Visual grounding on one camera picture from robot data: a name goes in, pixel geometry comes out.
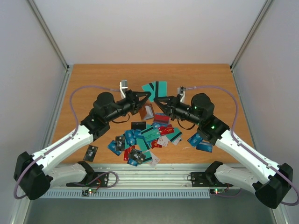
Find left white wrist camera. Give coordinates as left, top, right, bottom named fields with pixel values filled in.
left=120, top=79, right=128, bottom=99

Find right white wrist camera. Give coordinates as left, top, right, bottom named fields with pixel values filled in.
left=177, top=86, right=186, bottom=103

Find black VIP card far left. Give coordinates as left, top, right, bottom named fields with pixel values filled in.
left=83, top=145, right=98, bottom=162

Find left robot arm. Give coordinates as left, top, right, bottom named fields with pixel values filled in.
left=14, top=90, right=151, bottom=200

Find black plain card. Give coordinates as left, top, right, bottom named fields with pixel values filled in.
left=131, top=121, right=147, bottom=130

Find brown leather card holder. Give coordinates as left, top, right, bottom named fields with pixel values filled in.
left=139, top=103, right=154, bottom=120

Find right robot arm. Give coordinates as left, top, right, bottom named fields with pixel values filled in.
left=154, top=93, right=293, bottom=209

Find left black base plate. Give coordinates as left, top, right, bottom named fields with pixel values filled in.
left=66, top=172, right=109, bottom=187

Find teal card pile bottom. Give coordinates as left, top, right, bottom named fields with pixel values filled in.
left=135, top=126, right=183, bottom=150

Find aluminium frame rails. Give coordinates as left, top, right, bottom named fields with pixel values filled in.
left=21, top=163, right=278, bottom=189

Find left controller board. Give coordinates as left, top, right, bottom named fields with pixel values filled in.
left=82, top=189, right=97, bottom=196

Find dark red card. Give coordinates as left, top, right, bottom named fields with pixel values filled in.
left=154, top=113, right=170, bottom=124

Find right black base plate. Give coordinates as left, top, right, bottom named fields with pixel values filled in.
left=189, top=172, right=233, bottom=188

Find black vip card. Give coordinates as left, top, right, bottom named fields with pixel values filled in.
left=83, top=145, right=98, bottom=162
left=115, top=136, right=126, bottom=151
left=128, top=149, right=146, bottom=166

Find controller board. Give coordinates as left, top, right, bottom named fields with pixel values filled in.
left=210, top=188, right=227, bottom=195
left=82, top=189, right=97, bottom=196

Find blue card right upper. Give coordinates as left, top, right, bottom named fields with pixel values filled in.
left=187, top=133, right=203, bottom=147

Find red gold VIP card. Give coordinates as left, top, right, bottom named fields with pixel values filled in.
left=158, top=125, right=174, bottom=136

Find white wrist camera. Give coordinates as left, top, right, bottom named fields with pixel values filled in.
left=120, top=79, right=128, bottom=99
left=177, top=86, right=186, bottom=103

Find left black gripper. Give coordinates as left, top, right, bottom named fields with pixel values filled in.
left=106, top=90, right=151, bottom=123

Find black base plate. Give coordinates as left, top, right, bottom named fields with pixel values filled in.
left=189, top=172, right=233, bottom=188
left=66, top=172, right=109, bottom=187

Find blue card left edge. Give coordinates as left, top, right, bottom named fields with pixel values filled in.
left=107, top=140, right=122, bottom=156

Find grey slotted cable duct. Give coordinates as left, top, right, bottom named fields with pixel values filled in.
left=41, top=189, right=210, bottom=199

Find right controller board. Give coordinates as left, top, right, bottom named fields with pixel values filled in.
left=210, top=188, right=227, bottom=195

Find blue card far right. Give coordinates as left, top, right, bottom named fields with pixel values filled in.
left=196, top=141, right=213, bottom=153

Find black VIP card bottom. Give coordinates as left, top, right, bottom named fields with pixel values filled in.
left=128, top=149, right=146, bottom=166

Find blue card pile centre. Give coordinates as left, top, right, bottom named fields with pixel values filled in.
left=125, top=129, right=136, bottom=145

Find teal striped card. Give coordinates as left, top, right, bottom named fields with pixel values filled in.
left=142, top=81, right=167, bottom=102

